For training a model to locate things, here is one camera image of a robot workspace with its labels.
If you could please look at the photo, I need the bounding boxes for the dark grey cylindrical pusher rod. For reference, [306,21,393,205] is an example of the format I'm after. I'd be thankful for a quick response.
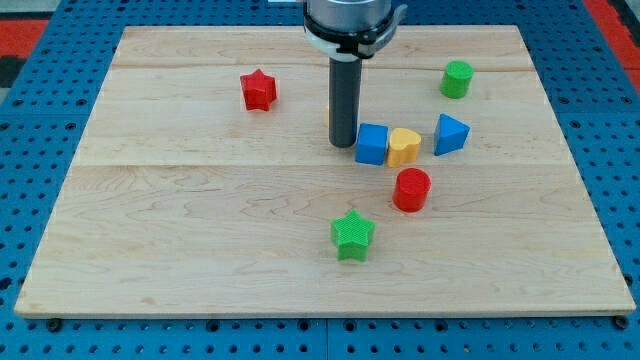
[329,58,362,148]

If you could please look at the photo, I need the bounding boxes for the blue cube block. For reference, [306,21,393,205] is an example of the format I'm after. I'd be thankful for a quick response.
[355,123,389,166]

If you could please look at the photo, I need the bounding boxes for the yellow heart block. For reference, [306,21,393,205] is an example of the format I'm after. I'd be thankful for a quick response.
[386,128,422,168]

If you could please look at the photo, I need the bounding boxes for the red star block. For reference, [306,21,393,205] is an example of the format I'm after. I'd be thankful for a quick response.
[240,68,277,111]

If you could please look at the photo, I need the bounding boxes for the green cylinder block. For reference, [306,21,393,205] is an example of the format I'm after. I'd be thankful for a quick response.
[439,60,474,99]

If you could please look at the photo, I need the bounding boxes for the blue triangle block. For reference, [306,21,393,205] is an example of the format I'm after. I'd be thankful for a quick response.
[434,113,471,156]

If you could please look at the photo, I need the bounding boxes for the red cylinder block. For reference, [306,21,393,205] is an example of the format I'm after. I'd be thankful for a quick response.
[392,168,431,212]

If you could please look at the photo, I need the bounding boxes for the green star block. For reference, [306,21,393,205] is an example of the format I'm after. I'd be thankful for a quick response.
[330,209,376,262]

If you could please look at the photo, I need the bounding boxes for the light wooden board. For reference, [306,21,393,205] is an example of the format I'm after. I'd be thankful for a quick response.
[14,25,636,319]

